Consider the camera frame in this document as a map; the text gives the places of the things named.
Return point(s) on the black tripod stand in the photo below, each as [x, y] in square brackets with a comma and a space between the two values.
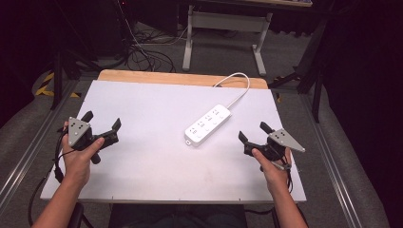
[312, 72]

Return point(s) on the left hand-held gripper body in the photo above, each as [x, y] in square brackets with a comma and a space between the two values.
[77, 131]

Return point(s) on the person's legs in dark trousers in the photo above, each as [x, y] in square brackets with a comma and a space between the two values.
[177, 217]

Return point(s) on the white metal desk frame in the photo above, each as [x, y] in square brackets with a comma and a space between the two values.
[226, 20]

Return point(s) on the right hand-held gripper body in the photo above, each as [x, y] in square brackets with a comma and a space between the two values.
[283, 139]

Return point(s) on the white power strip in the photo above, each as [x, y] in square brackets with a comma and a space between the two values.
[207, 125]

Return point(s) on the person's left hand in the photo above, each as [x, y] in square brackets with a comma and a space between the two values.
[77, 163]

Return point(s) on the yellow and black floor tape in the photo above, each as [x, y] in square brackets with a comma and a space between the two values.
[47, 87]

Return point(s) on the person's right hand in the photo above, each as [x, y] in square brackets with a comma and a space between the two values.
[274, 174]

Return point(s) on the aluminium frame rail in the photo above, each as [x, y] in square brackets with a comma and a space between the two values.
[22, 171]
[329, 158]

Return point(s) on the black metal stand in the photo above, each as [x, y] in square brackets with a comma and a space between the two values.
[58, 76]

